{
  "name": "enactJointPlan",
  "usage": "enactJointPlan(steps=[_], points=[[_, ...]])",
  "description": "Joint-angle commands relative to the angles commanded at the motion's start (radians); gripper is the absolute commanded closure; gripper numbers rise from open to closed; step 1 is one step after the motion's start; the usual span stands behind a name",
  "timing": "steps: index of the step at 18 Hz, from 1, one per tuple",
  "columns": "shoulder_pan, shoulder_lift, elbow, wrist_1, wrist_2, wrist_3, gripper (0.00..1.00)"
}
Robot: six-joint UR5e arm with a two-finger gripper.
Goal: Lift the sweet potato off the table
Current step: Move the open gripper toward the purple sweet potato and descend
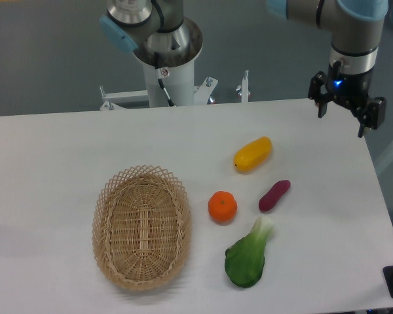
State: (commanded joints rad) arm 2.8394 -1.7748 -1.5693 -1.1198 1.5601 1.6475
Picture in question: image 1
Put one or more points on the green bok choy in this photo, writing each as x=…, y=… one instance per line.
x=245, y=260

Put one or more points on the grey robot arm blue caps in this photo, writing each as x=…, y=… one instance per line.
x=167, y=43

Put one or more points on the white metal base frame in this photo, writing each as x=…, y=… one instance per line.
x=202, y=94

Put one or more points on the oval wicker basket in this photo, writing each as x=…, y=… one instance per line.
x=141, y=231

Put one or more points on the purple sweet potato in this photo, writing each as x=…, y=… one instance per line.
x=269, y=200

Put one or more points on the yellow mango fruit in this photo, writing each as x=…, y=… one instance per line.
x=252, y=155

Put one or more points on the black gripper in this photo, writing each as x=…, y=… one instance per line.
x=350, y=92

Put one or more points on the orange tangerine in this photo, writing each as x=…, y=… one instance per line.
x=222, y=207

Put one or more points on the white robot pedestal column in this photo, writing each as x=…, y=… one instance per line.
x=178, y=80

